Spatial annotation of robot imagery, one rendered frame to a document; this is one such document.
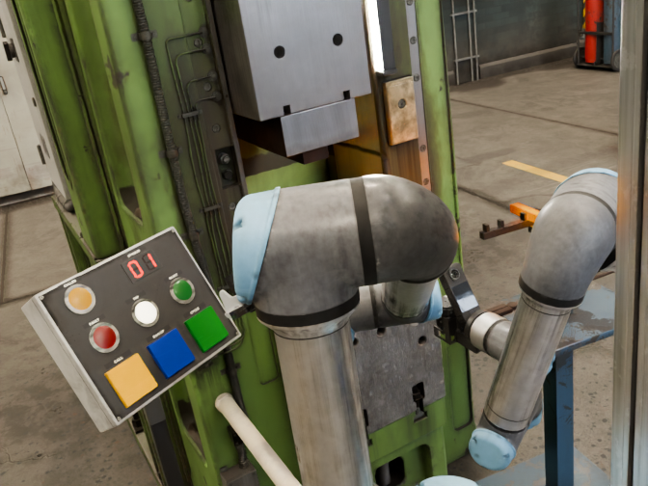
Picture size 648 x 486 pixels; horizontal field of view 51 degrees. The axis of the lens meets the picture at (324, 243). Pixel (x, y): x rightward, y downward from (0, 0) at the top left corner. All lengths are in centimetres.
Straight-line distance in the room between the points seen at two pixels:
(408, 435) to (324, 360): 131
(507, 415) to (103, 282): 78
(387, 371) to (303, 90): 78
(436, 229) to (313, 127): 94
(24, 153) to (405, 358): 544
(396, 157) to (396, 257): 125
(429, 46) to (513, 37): 750
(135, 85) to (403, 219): 102
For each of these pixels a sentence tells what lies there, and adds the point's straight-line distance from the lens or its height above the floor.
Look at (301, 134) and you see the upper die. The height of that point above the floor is 131.
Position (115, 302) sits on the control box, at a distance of 137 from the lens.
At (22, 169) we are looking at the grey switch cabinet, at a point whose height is 31.
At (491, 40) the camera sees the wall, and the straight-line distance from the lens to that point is 923.
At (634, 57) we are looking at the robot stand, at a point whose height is 158.
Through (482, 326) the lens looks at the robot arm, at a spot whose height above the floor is 101.
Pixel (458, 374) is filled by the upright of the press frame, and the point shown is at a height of 34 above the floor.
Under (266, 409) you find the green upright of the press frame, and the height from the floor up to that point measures 54.
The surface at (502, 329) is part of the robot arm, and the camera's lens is 128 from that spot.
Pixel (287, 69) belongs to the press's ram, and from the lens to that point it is 156.
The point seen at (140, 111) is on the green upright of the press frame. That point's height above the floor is 143.
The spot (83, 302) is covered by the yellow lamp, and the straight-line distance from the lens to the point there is 134.
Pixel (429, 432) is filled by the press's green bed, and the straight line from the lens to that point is 209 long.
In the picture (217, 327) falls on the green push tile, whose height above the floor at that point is 100.
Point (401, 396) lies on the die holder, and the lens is 194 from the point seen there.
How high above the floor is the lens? 167
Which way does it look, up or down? 22 degrees down
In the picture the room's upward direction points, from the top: 9 degrees counter-clockwise
